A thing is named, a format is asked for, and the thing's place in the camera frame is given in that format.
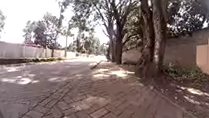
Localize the low plants along wall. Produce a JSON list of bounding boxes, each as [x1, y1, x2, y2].
[[163, 61, 209, 83]]

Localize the large tree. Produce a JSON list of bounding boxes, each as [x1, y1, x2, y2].
[[53, 0, 143, 66], [135, 0, 209, 81]]

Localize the red-roofed building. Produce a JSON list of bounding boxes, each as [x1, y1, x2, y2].
[[24, 42, 44, 49]]

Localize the grass verge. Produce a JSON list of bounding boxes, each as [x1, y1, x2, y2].
[[0, 54, 77, 69]]

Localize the grey boundary wall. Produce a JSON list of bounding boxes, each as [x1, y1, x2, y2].
[[121, 25, 209, 77]]

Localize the grey asphalt road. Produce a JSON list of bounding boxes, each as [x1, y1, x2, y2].
[[0, 52, 107, 118]]

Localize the bare earth strip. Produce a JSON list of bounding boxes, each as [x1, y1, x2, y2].
[[119, 64, 209, 118]]

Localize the row of trees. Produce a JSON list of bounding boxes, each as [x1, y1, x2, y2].
[[21, 10, 110, 58]]

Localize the pale boundary wall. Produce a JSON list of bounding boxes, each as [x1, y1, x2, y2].
[[0, 40, 94, 63]]

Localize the concrete kerb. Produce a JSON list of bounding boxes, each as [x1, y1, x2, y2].
[[88, 59, 101, 70]]

